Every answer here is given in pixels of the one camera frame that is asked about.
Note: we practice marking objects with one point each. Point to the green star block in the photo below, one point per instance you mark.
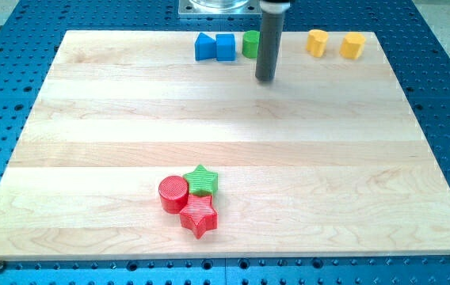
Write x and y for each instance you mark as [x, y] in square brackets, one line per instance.
[202, 182]

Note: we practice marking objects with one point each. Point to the red star block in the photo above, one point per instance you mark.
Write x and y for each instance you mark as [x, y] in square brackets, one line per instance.
[199, 215]

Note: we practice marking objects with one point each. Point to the red cylinder block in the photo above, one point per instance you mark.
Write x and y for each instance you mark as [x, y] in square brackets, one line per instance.
[173, 192]

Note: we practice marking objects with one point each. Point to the blue triangle block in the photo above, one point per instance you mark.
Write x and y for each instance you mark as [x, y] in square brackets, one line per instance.
[204, 47]

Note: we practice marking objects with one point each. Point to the blue cube block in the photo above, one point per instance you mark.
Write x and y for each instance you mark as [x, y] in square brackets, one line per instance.
[225, 47]

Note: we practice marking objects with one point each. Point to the wooden board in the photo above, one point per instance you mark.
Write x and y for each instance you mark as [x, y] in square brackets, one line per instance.
[327, 160]

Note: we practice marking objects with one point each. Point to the green cylinder block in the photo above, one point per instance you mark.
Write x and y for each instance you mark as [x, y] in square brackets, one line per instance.
[250, 43]

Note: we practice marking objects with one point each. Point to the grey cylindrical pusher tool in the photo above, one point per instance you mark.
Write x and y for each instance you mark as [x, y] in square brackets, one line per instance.
[272, 23]

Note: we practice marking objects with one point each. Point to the yellow heart block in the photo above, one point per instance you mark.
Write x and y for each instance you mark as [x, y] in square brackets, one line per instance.
[316, 42]

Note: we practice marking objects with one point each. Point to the yellow hexagon block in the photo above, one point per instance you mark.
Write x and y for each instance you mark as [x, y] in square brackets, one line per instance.
[352, 45]

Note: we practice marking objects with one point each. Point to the blue perforated table plate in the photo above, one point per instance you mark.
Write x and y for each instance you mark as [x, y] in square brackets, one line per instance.
[416, 40]

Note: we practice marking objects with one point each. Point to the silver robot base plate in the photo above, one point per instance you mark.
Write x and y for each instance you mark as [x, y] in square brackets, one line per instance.
[218, 7]

